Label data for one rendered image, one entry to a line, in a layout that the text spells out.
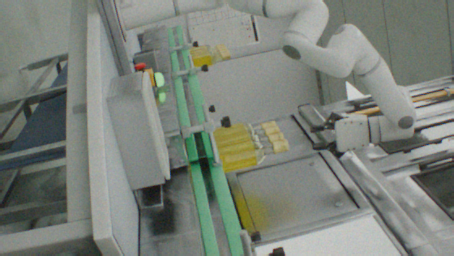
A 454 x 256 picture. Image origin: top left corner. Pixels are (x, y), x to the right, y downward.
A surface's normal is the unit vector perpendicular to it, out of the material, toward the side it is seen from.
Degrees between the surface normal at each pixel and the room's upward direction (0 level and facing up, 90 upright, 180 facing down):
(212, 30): 90
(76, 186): 90
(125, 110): 90
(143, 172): 90
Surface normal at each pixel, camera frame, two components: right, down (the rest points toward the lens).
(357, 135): -0.15, 0.36
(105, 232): -0.12, -0.69
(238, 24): 0.12, 0.32
